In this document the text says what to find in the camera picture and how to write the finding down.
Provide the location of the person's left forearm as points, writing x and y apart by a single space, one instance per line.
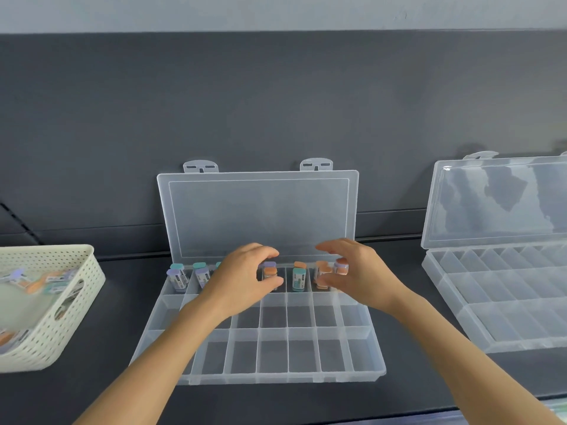
146 371

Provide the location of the row of standing erasers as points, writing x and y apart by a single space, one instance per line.
201 276

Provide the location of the person's right thumb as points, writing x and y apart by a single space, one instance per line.
340 282

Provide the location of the cream perforated plastic basket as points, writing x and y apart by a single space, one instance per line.
66 318

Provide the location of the small orange capped eraser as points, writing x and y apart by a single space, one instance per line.
341 266

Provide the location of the person's left thumb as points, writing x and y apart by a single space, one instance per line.
272 285

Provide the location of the person's left hand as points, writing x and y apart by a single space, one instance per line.
230 283

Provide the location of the orange eraser with sleeve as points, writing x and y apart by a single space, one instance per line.
270 275

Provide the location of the person's right hand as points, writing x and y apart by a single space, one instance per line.
370 278

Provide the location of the person's right forearm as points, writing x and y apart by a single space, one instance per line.
460 367

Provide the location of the clear plastic compartment box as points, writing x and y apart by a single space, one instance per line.
265 331
500 283

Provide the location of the pile of capped erasers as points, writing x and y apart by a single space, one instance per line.
42 281

